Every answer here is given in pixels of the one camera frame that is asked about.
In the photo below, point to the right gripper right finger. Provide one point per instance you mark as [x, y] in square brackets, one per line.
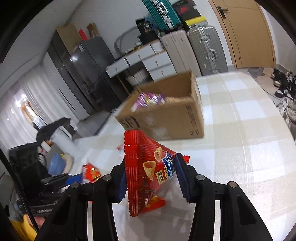
[239, 218]

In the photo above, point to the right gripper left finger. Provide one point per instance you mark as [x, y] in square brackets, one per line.
[68, 219]

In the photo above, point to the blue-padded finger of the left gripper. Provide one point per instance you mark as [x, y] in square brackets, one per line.
[62, 180]

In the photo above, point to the red orange snack pack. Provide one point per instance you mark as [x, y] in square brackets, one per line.
[90, 173]

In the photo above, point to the red cone snack bag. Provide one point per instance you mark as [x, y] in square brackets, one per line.
[148, 165]

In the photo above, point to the purple grape candy bag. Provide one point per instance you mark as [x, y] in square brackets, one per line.
[147, 100]

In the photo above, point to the blue bowl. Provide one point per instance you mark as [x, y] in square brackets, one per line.
[57, 165]

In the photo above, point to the beige bowl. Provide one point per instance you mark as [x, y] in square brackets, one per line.
[68, 159]

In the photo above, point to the checkered tablecloth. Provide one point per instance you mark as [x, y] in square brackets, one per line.
[247, 141]

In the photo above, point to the dark refrigerator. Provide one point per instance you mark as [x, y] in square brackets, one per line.
[84, 72]

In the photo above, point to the SF cardboard box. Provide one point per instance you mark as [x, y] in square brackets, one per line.
[179, 116]

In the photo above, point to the woven laundry basket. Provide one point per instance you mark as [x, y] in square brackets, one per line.
[139, 78]

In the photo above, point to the white drawer desk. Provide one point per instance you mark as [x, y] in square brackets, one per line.
[153, 56]

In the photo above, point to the silver suitcase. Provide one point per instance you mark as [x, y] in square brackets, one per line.
[208, 50]

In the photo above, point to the white suitcase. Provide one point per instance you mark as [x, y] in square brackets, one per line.
[181, 52]

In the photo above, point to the teal suitcase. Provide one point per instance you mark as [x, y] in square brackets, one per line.
[163, 13]

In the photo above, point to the wooden door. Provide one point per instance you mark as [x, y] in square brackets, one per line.
[247, 33]

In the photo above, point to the stacked shoe boxes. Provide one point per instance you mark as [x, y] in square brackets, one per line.
[188, 13]

